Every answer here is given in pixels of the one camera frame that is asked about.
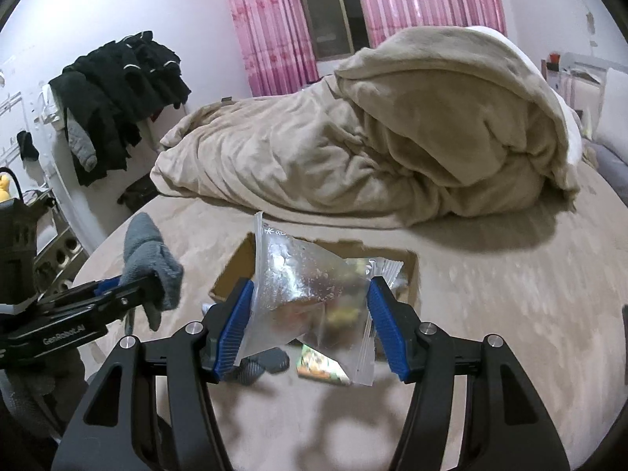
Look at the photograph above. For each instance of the grey plastic stool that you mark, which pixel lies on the grey plastic stool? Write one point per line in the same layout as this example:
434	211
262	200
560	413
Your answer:
61	257

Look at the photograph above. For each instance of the beige bed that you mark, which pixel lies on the beige bed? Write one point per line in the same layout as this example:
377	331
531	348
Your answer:
505	314

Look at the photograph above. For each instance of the white pillow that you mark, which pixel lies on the white pillow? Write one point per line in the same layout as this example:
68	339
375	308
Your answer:
613	113

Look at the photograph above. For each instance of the dark bag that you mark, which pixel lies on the dark bag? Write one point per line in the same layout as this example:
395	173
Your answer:
140	192

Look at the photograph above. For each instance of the beige fleece blanket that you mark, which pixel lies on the beige fleece blanket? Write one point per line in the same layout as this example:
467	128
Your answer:
373	147

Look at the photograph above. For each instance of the pile of black clothes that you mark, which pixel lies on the pile of black clothes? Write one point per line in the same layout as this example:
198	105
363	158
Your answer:
117	88

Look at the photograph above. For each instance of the white wall rack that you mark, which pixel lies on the white wall rack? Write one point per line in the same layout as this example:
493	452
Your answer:
14	108

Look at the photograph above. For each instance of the dark grey sock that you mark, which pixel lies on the dark grey sock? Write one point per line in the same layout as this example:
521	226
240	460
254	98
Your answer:
267	360

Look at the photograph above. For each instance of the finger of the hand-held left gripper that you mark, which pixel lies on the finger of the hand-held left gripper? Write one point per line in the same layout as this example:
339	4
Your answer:
109	286
110	302

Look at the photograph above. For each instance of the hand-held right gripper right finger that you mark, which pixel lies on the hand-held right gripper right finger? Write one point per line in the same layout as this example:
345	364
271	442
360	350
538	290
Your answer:
387	328

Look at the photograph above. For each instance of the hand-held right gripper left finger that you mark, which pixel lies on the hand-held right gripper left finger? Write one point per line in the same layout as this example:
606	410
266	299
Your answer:
234	326

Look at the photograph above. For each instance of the grey hanging sock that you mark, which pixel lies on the grey hanging sock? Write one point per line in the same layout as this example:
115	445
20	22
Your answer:
81	144

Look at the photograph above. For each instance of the white snack packet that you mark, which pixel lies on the white snack packet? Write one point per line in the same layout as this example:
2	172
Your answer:
386	272

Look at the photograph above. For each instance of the white duvet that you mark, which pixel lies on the white duvet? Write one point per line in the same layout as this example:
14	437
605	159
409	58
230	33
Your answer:
569	122

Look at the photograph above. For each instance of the brown cardboard box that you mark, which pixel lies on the brown cardboard box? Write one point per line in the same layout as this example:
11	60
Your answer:
230	274

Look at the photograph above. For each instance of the clear zip bag of snacks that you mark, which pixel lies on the clear zip bag of snacks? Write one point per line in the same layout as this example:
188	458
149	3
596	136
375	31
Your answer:
304	294

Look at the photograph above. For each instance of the yellow toy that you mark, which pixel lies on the yellow toy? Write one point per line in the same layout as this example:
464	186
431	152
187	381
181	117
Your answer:
4	187

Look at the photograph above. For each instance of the bedside shelf clutter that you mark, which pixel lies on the bedside shelf clutter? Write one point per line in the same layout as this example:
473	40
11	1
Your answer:
571	76

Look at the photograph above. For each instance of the green printed packet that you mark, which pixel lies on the green printed packet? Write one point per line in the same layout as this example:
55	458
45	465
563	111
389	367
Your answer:
321	364

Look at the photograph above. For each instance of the grey pillow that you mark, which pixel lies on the grey pillow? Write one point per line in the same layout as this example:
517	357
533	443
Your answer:
611	169

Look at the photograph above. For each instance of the window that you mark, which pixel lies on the window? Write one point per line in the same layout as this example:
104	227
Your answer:
328	10

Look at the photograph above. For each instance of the black hanging sock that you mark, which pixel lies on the black hanging sock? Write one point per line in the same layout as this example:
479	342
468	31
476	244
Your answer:
28	146

